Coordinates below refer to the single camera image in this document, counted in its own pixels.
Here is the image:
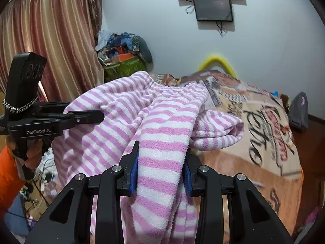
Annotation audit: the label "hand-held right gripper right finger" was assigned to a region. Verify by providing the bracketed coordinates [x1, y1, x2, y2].
[183, 152, 295, 244]

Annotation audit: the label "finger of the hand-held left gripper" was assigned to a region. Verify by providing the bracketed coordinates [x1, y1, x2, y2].
[54, 110, 105, 131]
[38, 101, 70, 115]

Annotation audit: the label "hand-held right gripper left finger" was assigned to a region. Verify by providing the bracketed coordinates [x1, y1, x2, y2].
[25, 140, 140, 244]

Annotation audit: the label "pink striped pants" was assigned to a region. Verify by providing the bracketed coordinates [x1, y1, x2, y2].
[52, 71, 245, 244]

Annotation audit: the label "person's left hand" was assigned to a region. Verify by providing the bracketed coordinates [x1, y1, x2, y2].
[6, 135, 43, 170]

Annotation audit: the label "printed blanket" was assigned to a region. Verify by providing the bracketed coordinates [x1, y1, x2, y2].
[150, 70, 304, 234]

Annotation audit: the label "striped brown curtain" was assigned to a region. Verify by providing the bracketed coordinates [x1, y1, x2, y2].
[0, 0, 104, 99]

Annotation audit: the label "pile of clothes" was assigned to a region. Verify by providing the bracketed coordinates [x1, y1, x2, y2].
[95, 30, 153, 64]

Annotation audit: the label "grey bag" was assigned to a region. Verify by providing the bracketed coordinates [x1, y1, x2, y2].
[288, 91, 310, 133]

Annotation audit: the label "small black monitor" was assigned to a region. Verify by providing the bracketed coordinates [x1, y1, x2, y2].
[192, 0, 234, 22]

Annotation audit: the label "braided grey lanyard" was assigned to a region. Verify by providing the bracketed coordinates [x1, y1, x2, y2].
[2, 96, 39, 114]

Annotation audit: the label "wooden bed frame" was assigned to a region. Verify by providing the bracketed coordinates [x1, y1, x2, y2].
[279, 94, 290, 115]

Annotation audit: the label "black cable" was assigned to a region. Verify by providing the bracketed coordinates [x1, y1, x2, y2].
[215, 22, 228, 38]

